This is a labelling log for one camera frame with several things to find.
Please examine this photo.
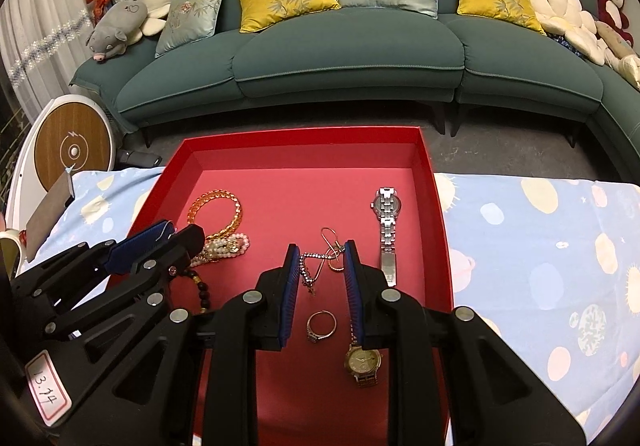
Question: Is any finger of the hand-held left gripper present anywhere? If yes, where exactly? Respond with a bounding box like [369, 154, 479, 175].
[42, 225, 206, 362]
[12, 221, 176, 302]

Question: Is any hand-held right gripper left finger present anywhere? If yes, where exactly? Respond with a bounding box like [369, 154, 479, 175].
[82, 243, 301, 446]

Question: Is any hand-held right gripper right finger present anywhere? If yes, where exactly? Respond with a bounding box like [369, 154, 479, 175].
[344, 240, 586, 446]

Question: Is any rhinestone necklace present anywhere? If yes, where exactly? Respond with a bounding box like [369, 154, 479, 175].
[299, 251, 326, 297]

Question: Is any pearl and gold bracelet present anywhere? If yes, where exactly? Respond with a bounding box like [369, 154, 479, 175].
[190, 233, 251, 269]

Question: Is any black bead bracelet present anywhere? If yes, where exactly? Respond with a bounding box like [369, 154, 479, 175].
[172, 266, 213, 314]

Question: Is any silver ring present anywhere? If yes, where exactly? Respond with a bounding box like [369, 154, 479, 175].
[306, 310, 338, 343]

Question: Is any gold wristwatch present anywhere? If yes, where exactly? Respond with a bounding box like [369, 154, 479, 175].
[344, 326, 383, 389]

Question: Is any silver hook earring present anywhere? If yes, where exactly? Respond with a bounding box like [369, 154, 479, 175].
[320, 227, 346, 262]

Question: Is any red tray box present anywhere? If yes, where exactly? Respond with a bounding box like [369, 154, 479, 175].
[112, 126, 455, 446]

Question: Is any small black box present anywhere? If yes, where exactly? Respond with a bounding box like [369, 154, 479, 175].
[120, 150, 162, 167]

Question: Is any silver wristwatch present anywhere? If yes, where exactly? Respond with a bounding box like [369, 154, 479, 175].
[370, 186, 404, 288]

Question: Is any grey felt pad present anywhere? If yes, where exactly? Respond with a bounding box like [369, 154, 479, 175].
[25, 171, 75, 262]

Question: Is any white device with wooden disc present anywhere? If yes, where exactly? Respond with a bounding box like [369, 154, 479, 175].
[0, 94, 118, 277]

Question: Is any dark patterned panel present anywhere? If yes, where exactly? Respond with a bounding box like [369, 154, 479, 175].
[0, 91, 38, 207]

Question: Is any grey pig plush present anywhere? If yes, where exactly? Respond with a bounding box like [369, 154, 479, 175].
[86, 0, 149, 63]

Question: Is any white sheer curtain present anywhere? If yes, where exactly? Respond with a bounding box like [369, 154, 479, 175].
[0, 0, 98, 127]

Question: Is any teal sofa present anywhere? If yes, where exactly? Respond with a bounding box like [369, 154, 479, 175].
[69, 0, 640, 177]

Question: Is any dark blue sequin cloth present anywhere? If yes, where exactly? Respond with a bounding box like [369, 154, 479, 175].
[550, 33, 586, 58]

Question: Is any cream flower cushion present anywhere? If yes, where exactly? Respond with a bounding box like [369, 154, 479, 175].
[527, 0, 608, 64]

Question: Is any cream satin cushion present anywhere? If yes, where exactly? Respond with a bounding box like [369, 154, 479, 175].
[612, 53, 640, 92]

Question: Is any beige patterned cushion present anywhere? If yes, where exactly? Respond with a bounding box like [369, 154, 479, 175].
[595, 21, 633, 59]

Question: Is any gold bead bracelet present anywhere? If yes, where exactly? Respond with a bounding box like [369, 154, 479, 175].
[187, 188, 244, 237]

